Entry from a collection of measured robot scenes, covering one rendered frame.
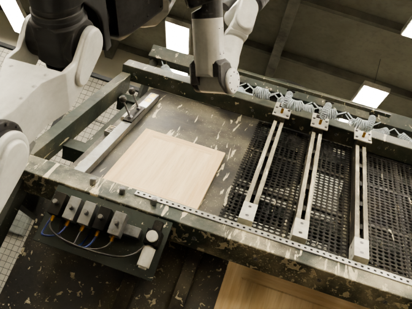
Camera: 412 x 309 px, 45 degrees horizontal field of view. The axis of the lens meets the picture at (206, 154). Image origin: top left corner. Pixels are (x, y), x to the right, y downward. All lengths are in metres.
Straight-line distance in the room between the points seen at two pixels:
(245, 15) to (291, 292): 1.19
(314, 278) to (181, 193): 0.66
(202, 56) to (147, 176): 0.96
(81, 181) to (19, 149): 1.13
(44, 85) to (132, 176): 1.19
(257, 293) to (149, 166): 0.75
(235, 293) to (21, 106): 1.39
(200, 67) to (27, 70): 0.51
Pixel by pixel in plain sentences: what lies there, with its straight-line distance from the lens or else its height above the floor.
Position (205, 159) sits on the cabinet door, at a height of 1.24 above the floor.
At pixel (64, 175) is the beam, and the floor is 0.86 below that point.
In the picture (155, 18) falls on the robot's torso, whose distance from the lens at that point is 1.47.
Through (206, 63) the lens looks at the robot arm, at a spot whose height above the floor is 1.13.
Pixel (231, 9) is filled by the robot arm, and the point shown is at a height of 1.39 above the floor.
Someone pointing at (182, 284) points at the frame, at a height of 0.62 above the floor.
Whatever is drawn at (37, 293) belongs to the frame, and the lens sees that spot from 2.35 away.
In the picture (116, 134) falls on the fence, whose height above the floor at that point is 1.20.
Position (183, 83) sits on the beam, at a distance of 3.08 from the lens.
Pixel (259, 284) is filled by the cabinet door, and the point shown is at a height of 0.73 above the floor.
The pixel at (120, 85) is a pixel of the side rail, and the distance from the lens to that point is 3.05.
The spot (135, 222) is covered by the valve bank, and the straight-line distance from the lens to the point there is 2.02.
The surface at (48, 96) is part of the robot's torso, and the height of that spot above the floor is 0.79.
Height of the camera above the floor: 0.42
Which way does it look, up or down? 20 degrees up
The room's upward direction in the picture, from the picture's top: 20 degrees clockwise
